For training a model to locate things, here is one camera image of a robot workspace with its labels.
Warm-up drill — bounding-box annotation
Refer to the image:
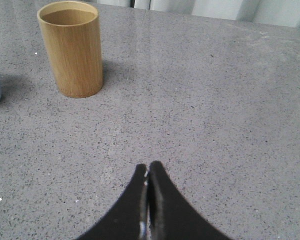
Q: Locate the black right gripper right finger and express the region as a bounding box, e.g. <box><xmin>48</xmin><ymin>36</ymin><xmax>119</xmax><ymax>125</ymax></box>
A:
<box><xmin>148</xmin><ymin>161</ymin><xmax>229</xmax><ymax>240</ymax></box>

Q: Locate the bamboo cylindrical holder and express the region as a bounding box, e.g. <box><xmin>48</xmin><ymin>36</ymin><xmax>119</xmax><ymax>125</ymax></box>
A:
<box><xmin>37</xmin><ymin>0</ymin><xmax>103</xmax><ymax>98</ymax></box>

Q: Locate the grey pleated curtain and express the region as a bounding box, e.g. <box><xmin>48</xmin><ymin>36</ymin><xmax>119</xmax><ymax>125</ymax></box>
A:
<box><xmin>95</xmin><ymin>0</ymin><xmax>300</xmax><ymax>28</ymax></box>

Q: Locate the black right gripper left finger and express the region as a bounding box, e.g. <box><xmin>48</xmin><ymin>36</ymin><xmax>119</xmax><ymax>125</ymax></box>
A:
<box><xmin>78</xmin><ymin>164</ymin><xmax>148</xmax><ymax>240</ymax></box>

